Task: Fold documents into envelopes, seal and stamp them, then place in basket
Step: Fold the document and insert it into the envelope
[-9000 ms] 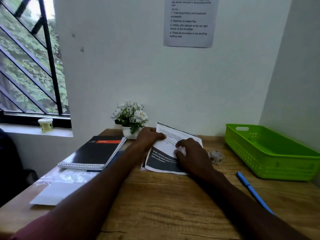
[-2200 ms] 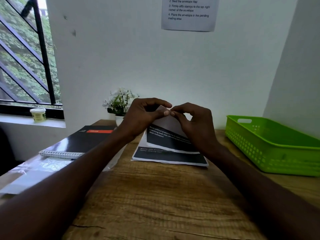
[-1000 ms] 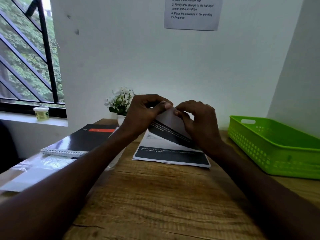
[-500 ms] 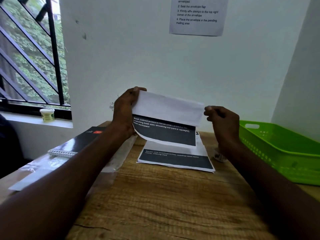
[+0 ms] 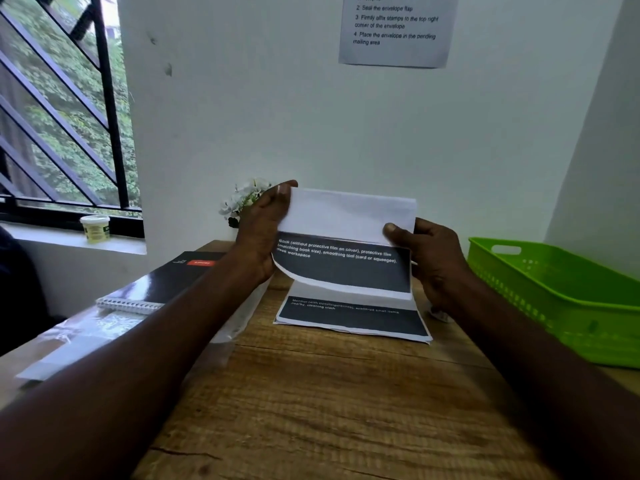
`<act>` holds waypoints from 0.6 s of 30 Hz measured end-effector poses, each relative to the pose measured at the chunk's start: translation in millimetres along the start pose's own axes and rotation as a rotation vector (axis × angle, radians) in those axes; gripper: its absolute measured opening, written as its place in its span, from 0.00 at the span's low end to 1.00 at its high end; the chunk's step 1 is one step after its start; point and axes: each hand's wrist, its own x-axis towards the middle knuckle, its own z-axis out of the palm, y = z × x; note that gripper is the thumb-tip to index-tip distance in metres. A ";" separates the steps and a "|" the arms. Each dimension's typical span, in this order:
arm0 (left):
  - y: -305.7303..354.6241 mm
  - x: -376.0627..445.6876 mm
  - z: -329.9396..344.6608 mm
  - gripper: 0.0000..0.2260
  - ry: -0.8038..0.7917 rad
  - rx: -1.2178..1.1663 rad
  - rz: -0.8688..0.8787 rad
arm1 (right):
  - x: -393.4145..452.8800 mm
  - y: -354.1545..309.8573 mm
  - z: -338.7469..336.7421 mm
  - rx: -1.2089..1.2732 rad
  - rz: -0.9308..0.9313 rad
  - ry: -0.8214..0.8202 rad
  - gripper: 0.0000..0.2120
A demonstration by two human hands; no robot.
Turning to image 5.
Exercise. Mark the person's right forearm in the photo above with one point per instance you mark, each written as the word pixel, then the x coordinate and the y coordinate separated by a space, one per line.
pixel 550 394

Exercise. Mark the black backpack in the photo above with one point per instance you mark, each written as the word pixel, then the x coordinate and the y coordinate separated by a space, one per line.
pixel 20 294

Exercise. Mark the black spiral notebook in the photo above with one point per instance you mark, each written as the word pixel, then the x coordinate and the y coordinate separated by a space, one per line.
pixel 165 284

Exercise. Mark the small cream jar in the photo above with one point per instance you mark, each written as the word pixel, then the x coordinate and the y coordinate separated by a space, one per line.
pixel 95 229

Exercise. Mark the clear plastic sleeve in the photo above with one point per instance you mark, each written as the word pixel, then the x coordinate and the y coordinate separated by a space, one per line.
pixel 110 322

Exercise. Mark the white flower plant in pot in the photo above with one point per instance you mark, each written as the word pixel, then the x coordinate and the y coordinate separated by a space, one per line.
pixel 242 194

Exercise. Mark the person's right hand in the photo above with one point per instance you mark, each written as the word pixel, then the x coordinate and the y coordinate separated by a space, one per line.
pixel 437 264

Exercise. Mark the printed sheet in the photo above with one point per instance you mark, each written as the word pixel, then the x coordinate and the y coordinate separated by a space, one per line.
pixel 360 319
pixel 350 214

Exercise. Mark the person's left forearm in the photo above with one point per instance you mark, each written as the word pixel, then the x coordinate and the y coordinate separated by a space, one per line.
pixel 125 369

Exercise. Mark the white window sill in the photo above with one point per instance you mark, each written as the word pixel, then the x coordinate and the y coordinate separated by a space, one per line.
pixel 75 242

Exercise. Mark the paper notice sheet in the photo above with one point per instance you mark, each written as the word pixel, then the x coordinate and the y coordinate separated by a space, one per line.
pixel 400 49

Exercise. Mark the person's left hand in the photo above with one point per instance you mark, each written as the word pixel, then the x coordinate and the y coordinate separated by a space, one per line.
pixel 257 234

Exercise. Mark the green plastic basket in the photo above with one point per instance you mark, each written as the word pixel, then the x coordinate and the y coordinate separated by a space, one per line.
pixel 560 294

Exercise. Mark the black window grille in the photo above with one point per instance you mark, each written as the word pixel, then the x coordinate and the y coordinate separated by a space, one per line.
pixel 110 119

